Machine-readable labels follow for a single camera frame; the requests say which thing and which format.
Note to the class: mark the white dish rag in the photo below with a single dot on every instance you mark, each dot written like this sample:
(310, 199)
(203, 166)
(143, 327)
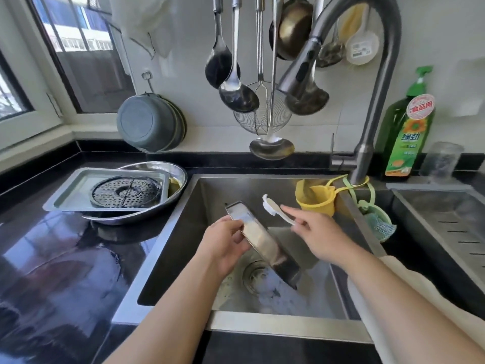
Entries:
(455, 299)

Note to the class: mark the yellow hanging sink cup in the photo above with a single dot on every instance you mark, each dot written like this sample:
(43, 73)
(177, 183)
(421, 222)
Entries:
(314, 199)

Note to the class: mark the person's right hand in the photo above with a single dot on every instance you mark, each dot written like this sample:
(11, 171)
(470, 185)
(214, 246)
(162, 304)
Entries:
(322, 232)

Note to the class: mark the person's left hand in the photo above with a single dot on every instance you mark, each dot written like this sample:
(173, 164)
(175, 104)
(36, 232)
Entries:
(225, 248)

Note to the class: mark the steel sink drain tray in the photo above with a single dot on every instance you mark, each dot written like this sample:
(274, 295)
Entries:
(447, 231)

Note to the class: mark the steel gooseneck faucet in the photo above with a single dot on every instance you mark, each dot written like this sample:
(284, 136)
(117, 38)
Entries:
(383, 79)

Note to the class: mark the steel soup ladle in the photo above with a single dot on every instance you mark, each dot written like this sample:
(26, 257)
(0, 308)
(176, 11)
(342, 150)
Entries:
(239, 98)

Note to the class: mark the white cleaning brush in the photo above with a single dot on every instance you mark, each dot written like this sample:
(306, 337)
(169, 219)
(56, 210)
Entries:
(273, 207)

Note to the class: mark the green hanging sponge holder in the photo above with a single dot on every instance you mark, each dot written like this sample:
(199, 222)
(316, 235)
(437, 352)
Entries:
(377, 220)

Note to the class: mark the black round steamer rack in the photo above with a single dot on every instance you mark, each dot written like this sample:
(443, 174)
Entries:
(125, 191)

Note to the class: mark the dark green hanging basin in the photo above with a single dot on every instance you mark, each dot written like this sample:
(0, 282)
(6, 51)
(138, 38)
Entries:
(183, 123)

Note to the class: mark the clear plastic cup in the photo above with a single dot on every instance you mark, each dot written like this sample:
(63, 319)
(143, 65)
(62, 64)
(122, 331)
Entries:
(441, 163)

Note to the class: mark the stainless steel sink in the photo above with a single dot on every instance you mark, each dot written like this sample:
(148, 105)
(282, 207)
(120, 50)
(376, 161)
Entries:
(189, 223)

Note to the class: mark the steel wall hook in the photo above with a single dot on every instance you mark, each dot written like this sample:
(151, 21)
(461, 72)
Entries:
(146, 81)

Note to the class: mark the white dish brush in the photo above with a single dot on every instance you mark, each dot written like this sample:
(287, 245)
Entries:
(362, 47)

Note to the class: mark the round steel basin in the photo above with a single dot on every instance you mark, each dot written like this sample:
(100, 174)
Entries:
(176, 182)

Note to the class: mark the green dish soap bottle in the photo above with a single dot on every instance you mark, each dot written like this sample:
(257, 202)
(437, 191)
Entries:
(405, 140)

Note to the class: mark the yellow dish brush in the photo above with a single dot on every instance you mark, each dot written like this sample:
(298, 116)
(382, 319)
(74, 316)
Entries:
(350, 22)

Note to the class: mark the grey hanging basin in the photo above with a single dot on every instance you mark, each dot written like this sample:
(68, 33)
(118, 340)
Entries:
(145, 123)

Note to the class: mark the rectangular steel tray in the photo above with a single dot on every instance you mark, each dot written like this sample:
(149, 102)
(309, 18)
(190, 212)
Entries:
(72, 194)

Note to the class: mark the white hanging cloth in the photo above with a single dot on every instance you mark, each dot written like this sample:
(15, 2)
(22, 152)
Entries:
(144, 22)

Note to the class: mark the person's left forearm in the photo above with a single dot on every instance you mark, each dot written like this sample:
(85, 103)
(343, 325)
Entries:
(174, 318)

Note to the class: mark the round steel pan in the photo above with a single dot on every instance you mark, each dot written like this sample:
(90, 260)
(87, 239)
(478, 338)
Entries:
(255, 232)

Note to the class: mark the hanging steel ladles and skimmer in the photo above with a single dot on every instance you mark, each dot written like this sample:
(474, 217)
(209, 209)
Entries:
(220, 68)

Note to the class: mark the person's right forearm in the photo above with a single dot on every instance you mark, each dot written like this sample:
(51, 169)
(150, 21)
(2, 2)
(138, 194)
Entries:
(409, 307)

